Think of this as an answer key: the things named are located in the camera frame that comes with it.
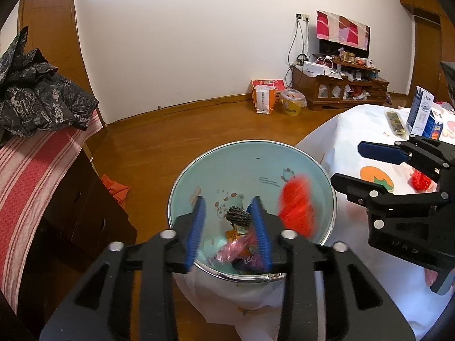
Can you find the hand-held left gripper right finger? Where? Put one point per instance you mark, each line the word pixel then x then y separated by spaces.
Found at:
pixel 263 238

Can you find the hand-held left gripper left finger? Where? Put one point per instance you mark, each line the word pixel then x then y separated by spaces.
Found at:
pixel 195 234

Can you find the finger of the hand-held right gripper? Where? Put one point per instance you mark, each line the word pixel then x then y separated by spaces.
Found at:
pixel 359 188
pixel 380 152

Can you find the red mesh net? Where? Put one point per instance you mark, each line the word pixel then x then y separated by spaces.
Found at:
pixel 421 181
pixel 297 206

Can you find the teal round bin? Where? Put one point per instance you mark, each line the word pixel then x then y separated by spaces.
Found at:
pixel 248 170

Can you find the small orange wrapper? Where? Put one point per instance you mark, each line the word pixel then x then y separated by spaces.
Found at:
pixel 233 236

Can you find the pink wrapper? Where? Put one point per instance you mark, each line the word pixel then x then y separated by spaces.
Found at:
pixel 234 250

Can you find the dark patterned packet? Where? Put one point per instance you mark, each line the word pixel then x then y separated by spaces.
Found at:
pixel 397 125

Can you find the dark striped wrapper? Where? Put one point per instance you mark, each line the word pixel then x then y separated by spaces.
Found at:
pixel 238 216

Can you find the white printed tablecloth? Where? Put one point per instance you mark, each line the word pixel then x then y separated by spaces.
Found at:
pixel 355 128

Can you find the tall blue and white carton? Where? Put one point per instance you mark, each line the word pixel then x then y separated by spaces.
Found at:
pixel 419 113

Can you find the small blue box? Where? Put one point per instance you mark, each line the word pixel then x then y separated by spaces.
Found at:
pixel 435 128

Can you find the orange cloth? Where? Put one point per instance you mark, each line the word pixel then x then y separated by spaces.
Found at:
pixel 115 190

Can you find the wooden tv cabinet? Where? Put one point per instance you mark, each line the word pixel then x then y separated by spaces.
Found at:
pixel 309 85

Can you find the yellow plastic bucket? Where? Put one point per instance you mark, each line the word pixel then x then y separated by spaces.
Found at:
pixel 293 104

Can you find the white flat box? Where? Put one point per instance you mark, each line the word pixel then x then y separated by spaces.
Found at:
pixel 316 68

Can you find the dark wooden cabinet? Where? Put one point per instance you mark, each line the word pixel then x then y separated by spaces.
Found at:
pixel 92 213

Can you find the black television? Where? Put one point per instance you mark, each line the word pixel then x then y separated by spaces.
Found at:
pixel 328 48

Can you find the orange cardboard box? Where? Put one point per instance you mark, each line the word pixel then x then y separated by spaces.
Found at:
pixel 279 87

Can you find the white paper bag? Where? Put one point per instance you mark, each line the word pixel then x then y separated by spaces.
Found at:
pixel 263 101

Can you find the red and white cloth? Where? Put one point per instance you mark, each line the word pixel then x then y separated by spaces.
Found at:
pixel 341 30

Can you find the red striped cloth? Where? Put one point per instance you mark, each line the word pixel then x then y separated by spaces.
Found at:
pixel 35 177

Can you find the black patterned jacket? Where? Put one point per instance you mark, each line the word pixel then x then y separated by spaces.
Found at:
pixel 42 106

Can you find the wooden door with frame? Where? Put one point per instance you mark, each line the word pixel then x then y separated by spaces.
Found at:
pixel 426 42

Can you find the wall socket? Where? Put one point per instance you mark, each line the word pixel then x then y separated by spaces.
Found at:
pixel 303 16

